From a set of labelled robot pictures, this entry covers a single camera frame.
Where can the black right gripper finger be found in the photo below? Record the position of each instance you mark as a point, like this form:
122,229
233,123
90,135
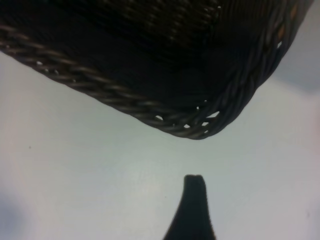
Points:
195,212

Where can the dark brown woven basket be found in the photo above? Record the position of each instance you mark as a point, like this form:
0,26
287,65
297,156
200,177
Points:
125,62

